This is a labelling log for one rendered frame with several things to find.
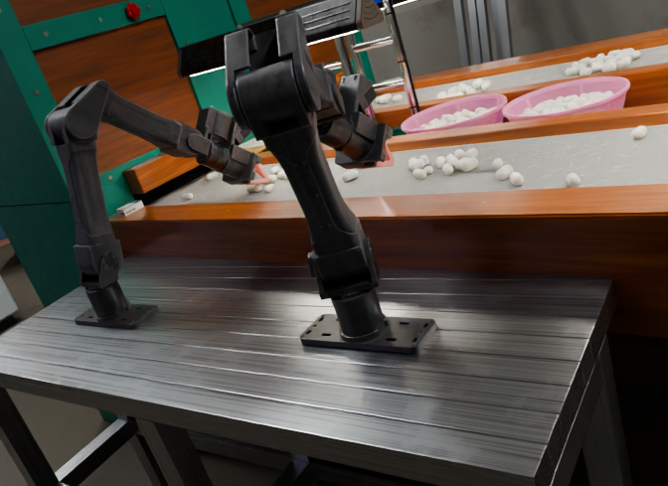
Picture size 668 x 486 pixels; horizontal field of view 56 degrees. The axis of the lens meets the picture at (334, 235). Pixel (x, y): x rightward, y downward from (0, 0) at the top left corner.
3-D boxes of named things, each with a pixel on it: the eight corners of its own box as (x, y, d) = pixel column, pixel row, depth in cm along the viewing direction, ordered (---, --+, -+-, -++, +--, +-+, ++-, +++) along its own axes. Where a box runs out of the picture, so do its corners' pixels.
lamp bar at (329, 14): (363, 29, 124) (353, -9, 122) (178, 79, 165) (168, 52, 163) (385, 20, 129) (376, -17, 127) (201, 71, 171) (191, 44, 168)
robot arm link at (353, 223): (327, 260, 92) (239, 65, 72) (371, 250, 91) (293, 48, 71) (328, 291, 88) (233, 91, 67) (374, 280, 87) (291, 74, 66)
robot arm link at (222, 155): (219, 144, 148) (196, 134, 143) (235, 142, 144) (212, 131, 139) (213, 173, 147) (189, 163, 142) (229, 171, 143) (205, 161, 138)
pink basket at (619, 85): (614, 153, 124) (607, 106, 121) (491, 162, 142) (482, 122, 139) (649, 110, 142) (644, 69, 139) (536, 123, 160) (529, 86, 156)
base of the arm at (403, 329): (308, 274, 96) (281, 298, 90) (424, 274, 84) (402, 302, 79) (324, 318, 98) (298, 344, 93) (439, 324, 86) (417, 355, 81)
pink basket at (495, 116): (512, 152, 144) (504, 112, 141) (401, 175, 154) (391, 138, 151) (516, 121, 167) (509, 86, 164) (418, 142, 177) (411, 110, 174)
